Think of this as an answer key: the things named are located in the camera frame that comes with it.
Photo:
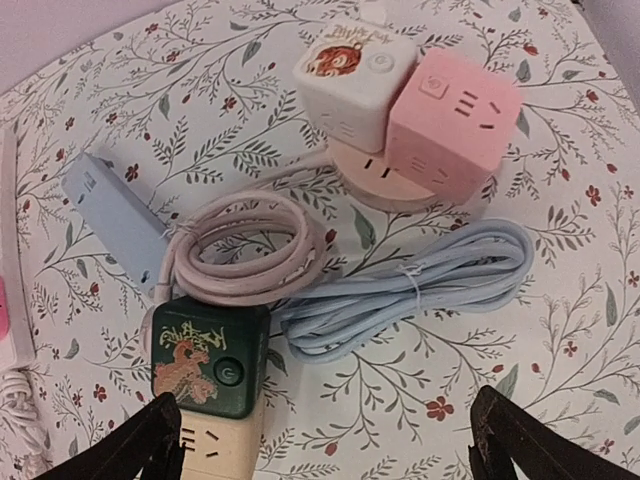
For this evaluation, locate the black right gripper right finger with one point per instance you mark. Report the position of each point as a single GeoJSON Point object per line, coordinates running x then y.
{"type": "Point", "coordinates": [506, 439]}

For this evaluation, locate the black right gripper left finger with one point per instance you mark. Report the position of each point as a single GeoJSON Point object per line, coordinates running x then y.
{"type": "Point", "coordinates": [146, 446]}

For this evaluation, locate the beige cube socket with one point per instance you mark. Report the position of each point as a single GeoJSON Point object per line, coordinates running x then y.
{"type": "Point", "coordinates": [220, 448]}

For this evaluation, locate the dark green cube socket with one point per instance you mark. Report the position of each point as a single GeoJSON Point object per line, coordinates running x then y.
{"type": "Point", "coordinates": [211, 358]}

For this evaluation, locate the pink plug adapter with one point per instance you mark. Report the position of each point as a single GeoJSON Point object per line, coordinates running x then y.
{"type": "Point", "coordinates": [4, 311]}

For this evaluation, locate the pink round socket base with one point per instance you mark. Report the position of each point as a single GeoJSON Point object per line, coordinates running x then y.
{"type": "Point", "coordinates": [368, 179]}

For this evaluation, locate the pink cube socket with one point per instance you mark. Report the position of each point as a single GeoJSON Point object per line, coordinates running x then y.
{"type": "Point", "coordinates": [451, 125]}

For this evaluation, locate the white cube socket tiger print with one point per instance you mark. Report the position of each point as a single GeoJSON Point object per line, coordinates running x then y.
{"type": "Point", "coordinates": [349, 78]}

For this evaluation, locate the white power strip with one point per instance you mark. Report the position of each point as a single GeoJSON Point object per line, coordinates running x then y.
{"type": "Point", "coordinates": [17, 349]}

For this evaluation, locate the light blue power strip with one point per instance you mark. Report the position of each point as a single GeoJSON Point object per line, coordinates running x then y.
{"type": "Point", "coordinates": [130, 232]}

